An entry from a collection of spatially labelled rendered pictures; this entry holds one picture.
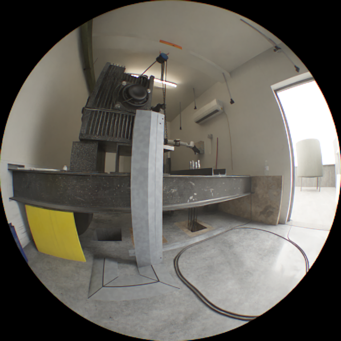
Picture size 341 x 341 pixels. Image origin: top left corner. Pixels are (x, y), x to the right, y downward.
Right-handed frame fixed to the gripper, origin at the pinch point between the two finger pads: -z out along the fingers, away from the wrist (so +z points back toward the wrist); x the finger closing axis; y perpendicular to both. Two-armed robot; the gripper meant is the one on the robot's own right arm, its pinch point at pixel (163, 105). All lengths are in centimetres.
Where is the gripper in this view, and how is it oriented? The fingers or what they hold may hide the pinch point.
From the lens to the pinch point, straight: 139.5
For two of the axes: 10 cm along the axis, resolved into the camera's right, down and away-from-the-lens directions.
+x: -7.5, -0.1, -6.6
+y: 0.1, -10.0, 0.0
